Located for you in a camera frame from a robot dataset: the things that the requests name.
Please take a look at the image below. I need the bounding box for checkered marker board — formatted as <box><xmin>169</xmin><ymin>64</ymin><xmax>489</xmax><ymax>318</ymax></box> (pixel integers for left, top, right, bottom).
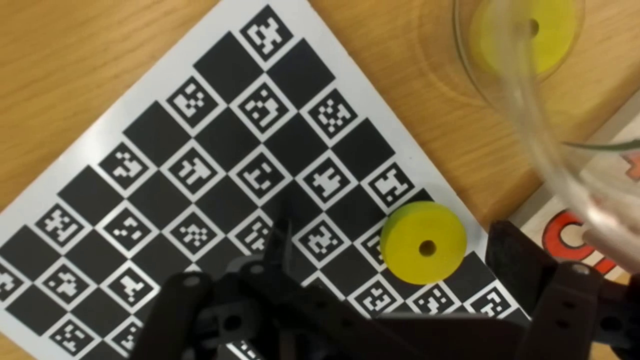
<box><xmin>0</xmin><ymin>0</ymin><xmax>537</xmax><ymax>360</ymax></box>

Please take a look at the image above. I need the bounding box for clear plastic cup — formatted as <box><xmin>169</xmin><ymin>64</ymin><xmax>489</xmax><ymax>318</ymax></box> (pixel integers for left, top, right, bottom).
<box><xmin>451</xmin><ymin>0</ymin><xmax>640</xmax><ymax>275</ymax></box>

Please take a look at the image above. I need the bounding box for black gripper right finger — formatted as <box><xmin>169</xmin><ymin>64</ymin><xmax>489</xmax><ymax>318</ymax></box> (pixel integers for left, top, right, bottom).
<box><xmin>487</xmin><ymin>220</ymin><xmax>640</xmax><ymax>360</ymax></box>

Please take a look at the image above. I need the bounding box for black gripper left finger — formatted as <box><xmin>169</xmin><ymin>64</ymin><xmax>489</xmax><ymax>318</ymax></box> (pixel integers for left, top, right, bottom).
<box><xmin>130</xmin><ymin>220</ymin><xmax>401</xmax><ymax>360</ymax></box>

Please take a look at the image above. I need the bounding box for yellow ring block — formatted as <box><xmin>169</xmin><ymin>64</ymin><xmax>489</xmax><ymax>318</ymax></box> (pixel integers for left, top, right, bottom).
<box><xmin>381</xmin><ymin>200</ymin><xmax>468</xmax><ymax>285</ymax></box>
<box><xmin>470</xmin><ymin>0</ymin><xmax>585</xmax><ymax>78</ymax></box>

